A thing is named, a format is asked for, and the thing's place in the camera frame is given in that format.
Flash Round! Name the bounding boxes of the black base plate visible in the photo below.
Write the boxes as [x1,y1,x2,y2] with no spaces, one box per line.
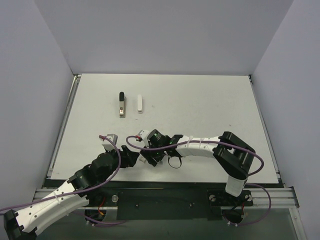
[42,178,276,222]

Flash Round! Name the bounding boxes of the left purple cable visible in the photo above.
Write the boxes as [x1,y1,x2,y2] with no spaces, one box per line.
[0,134,127,228]

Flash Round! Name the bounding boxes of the white staple box sleeve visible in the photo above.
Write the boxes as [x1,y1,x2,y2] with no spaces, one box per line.
[137,94,143,114]

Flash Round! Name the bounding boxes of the aluminium frame rail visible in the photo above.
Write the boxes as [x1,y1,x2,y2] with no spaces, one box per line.
[248,187,300,209]

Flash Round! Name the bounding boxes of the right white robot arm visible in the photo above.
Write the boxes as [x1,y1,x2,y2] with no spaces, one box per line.
[137,129,256,205]

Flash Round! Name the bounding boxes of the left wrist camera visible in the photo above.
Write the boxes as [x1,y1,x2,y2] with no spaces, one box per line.
[98,134,118,152]

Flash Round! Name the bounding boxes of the printed staple box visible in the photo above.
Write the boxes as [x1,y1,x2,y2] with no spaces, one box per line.
[138,156,147,164]

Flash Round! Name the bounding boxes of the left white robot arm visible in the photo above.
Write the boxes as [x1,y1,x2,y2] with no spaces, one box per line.
[3,145,140,240]

